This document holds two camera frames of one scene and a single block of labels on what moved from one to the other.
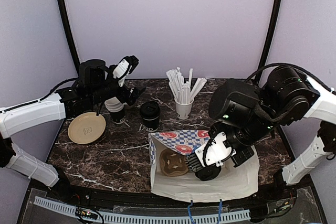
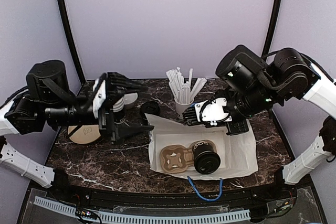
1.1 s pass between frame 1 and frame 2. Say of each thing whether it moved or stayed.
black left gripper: moved
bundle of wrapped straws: stayed
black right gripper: moved
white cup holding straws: stayed
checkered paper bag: moved
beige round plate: stayed
